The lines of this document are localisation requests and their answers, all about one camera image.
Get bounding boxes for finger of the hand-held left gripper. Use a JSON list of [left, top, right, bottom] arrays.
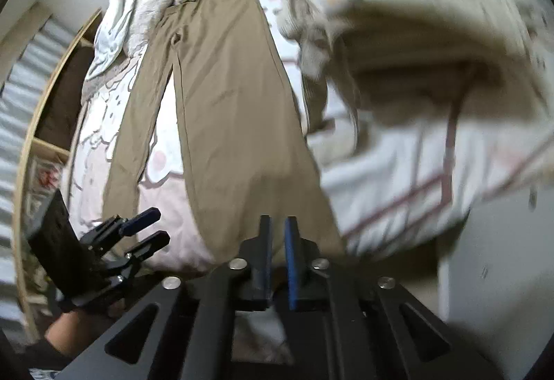
[[104, 230, 171, 280], [80, 208, 162, 253]]

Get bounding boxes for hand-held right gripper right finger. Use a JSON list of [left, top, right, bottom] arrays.
[[283, 216, 505, 380]]

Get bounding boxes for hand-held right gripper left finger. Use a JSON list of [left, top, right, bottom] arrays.
[[58, 215, 274, 380]]

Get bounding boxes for olive brown pants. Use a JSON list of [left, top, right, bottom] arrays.
[[103, 0, 347, 277]]

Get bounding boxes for person's left hand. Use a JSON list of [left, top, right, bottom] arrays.
[[45, 300, 128, 359]]

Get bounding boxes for printed bear bedsheet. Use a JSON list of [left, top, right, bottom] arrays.
[[65, 0, 542, 277]]

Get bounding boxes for framed picture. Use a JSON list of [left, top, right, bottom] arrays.
[[24, 157, 65, 212]]

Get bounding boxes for wooden bedside shelf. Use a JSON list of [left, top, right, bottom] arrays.
[[13, 8, 105, 342]]

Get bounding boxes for white pleated curtain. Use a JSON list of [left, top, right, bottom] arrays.
[[0, 17, 83, 346]]

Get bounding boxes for white crumpled garment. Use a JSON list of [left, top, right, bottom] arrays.
[[84, 0, 148, 82]]

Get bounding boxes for large fluffy beige pillow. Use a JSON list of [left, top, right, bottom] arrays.
[[125, 0, 182, 56]]

